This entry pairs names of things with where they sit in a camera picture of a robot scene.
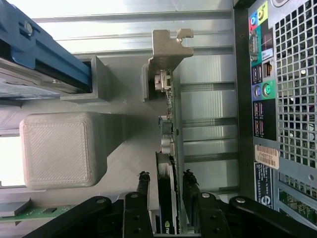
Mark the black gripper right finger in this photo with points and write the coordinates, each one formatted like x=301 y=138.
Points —
x=210 y=218

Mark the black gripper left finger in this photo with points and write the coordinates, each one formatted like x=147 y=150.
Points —
x=136 y=218

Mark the beige barcode sticker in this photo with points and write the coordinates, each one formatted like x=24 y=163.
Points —
x=267 y=156

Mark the grey plastic parts rack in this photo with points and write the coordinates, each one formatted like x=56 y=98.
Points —
x=62 y=153

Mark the green RAM stick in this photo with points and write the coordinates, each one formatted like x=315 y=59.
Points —
x=37 y=213

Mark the open grey PC case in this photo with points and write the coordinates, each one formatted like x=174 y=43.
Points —
x=242 y=99

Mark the silver CPU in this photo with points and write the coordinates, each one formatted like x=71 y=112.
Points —
x=12 y=208

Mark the hard disk with blue rails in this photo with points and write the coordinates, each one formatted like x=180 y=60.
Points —
x=49 y=57

